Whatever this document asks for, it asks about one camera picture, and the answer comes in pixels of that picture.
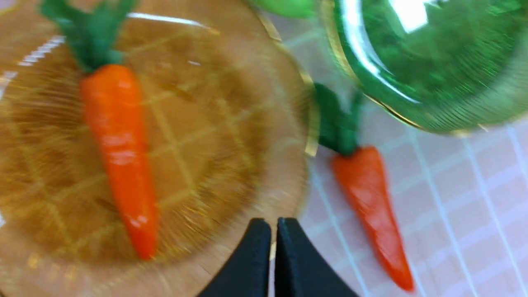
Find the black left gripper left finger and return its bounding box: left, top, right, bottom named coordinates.
left=198, top=218, right=271, bottom=297

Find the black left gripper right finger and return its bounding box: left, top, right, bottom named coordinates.
left=275, top=217, right=358, bottom=297

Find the orange carrot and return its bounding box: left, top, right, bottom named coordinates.
left=39, top=0, right=159, bottom=260
left=314, top=82, right=415, bottom=292

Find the green bitter gourd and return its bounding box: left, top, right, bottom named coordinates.
left=246, top=0, right=317, bottom=19

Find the amber glass plate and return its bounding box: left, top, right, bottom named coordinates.
left=1, top=0, right=319, bottom=297

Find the pink checkered tablecloth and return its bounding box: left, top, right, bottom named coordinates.
left=264, top=12, right=528, bottom=297

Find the green glass plate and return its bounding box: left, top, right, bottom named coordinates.
left=319, top=0, right=527, bottom=134

